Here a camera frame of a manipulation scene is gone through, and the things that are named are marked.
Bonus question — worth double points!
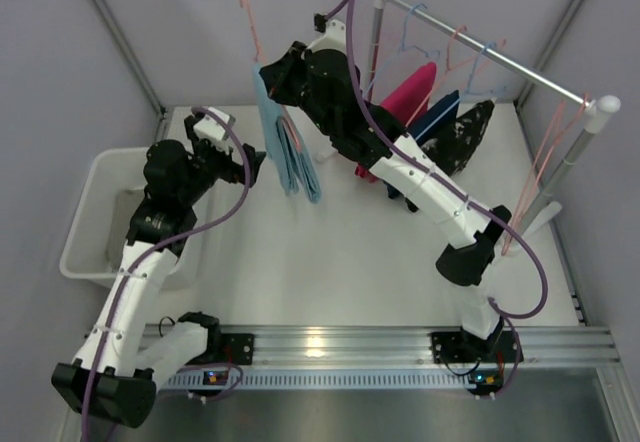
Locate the light blue trousers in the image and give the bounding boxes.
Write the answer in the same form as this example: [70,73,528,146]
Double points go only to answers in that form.
[252,62,322,204]

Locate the grey trousers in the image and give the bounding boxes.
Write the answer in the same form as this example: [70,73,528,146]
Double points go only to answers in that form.
[106,187,144,271]

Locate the pink wire hanger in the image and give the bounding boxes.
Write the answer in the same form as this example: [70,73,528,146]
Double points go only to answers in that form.
[510,94,593,242]

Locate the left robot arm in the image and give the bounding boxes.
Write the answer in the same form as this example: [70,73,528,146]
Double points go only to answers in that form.
[51,107,266,436]

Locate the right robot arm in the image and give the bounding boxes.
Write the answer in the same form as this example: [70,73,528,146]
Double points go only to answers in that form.
[258,42,511,359]

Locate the magenta trousers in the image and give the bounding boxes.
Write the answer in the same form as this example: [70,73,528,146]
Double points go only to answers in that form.
[354,61,438,181]

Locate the blue hanger far left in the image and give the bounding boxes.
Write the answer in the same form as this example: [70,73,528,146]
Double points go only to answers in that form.
[362,3,441,103]

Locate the blue hanger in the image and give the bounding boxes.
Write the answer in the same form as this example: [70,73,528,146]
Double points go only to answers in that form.
[414,37,507,143]
[362,3,441,103]

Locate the navy blue trousers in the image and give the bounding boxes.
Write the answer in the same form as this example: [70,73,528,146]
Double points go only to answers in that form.
[408,91,459,176]

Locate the black patterned trousers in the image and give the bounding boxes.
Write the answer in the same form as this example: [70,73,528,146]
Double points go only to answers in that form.
[449,99,495,177]

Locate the white plastic basket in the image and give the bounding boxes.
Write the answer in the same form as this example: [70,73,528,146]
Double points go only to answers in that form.
[59,147,205,291]

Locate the white metal clothes rack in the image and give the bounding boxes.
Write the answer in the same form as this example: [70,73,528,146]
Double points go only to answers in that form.
[365,0,621,233]

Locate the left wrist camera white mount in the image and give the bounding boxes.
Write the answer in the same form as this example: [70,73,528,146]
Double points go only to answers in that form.
[194,107,236,151]

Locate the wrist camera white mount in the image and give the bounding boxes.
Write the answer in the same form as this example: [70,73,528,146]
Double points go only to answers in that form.
[308,13,346,54]
[194,107,236,151]

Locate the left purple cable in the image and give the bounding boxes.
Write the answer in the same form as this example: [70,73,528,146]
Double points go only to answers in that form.
[81,106,251,442]

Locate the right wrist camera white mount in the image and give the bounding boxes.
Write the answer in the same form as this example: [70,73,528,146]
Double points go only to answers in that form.
[308,13,346,54]

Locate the white slotted cable duct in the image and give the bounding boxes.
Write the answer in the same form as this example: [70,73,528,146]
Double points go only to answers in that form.
[163,367,499,392]

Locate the aluminium mounting rail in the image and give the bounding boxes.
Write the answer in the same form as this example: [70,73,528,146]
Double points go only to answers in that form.
[222,325,620,370]

